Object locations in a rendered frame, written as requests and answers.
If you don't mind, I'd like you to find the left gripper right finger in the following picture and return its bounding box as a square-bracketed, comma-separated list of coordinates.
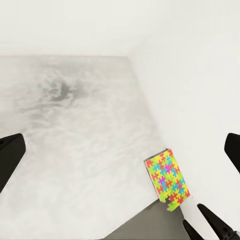
[224, 133, 240, 173]

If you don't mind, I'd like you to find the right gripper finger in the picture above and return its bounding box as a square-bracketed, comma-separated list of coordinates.
[182, 220, 204, 240]
[197, 203, 236, 240]

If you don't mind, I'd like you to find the jigsaw puzzle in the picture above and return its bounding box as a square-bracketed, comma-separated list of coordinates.
[145, 149, 191, 212]

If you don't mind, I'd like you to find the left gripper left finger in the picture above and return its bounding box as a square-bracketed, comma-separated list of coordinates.
[0, 133, 26, 193]

